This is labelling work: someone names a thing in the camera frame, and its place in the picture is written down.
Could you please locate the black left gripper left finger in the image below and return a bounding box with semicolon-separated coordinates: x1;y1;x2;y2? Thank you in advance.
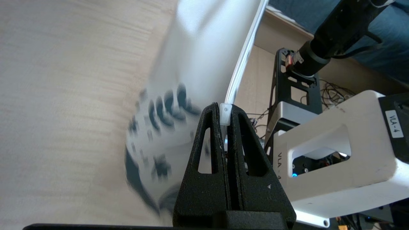
173;102;231;226

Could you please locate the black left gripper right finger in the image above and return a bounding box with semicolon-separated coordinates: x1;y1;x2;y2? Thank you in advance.
227;104;297;221

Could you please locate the white horse-print zip pouch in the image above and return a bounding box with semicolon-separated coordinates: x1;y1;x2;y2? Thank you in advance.
123;0;271;218

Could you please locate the light wood desk with hutch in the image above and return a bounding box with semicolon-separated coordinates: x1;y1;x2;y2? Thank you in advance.
0;0;279;228

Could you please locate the blue jeans person leg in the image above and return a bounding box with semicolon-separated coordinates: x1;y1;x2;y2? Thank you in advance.
268;0;409;84

